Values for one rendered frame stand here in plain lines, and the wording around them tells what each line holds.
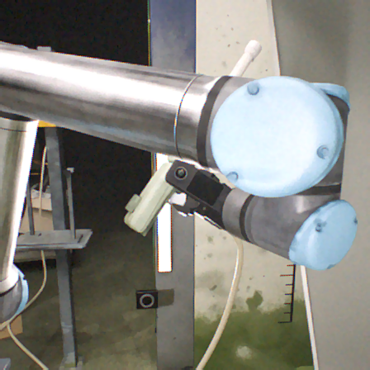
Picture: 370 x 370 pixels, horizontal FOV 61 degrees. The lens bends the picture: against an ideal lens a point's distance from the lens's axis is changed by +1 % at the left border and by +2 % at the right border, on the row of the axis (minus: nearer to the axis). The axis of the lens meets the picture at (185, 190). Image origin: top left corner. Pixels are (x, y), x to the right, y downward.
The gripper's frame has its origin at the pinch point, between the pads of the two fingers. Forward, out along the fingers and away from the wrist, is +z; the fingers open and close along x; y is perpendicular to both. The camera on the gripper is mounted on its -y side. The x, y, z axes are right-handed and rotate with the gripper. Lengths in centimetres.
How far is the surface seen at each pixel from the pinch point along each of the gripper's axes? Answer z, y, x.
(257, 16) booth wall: 45, 16, 84
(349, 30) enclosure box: -5, 18, 59
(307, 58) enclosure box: -0.4, 13.6, 47.5
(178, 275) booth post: 59, 60, -23
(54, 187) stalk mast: 102, 0, -18
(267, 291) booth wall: 41, 97, -8
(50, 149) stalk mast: 102, -11, -3
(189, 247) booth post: 57, 55, -9
